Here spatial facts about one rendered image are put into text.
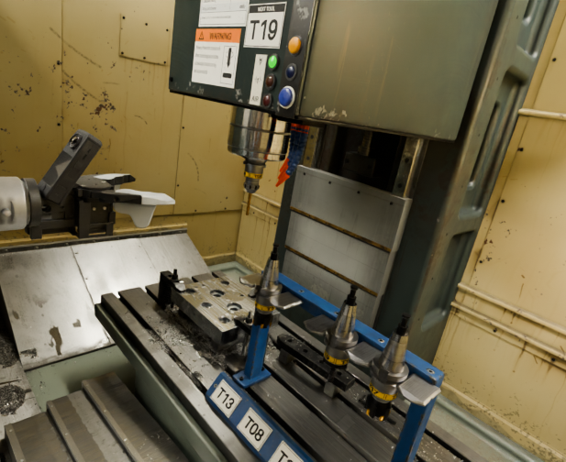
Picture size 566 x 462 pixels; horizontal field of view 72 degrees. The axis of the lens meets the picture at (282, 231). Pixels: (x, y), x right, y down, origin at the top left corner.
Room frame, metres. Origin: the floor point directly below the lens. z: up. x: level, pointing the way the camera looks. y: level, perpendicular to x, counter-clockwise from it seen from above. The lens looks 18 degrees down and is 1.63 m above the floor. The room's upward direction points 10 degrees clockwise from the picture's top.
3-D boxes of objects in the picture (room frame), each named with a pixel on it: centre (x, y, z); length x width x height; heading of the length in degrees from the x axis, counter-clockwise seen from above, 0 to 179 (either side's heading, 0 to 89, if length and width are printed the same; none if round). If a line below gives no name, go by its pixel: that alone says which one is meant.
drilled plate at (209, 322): (1.13, 0.14, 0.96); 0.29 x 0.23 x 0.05; 47
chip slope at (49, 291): (1.49, 0.59, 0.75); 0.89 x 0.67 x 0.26; 137
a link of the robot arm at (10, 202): (0.50, 0.38, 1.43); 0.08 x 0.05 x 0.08; 48
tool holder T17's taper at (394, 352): (0.59, -0.23, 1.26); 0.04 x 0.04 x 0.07
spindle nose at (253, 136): (1.04, 0.11, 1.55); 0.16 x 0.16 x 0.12
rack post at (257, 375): (0.89, 0.01, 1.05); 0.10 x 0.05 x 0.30; 137
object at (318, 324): (0.70, -0.11, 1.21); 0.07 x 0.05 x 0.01; 137
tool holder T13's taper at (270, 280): (0.82, 0.01, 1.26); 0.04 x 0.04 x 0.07
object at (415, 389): (0.55, -0.27, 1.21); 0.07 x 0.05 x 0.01; 137
